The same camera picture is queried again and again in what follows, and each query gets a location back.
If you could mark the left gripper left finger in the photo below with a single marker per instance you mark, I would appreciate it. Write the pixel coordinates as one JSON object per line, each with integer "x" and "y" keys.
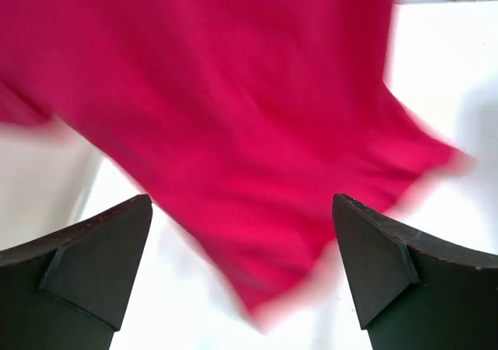
{"x": 70, "y": 289}

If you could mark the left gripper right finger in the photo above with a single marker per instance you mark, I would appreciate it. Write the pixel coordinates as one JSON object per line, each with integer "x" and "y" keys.
{"x": 412, "y": 290}

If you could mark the red t shirt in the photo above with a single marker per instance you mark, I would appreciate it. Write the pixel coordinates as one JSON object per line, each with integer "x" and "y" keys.
{"x": 241, "y": 118}

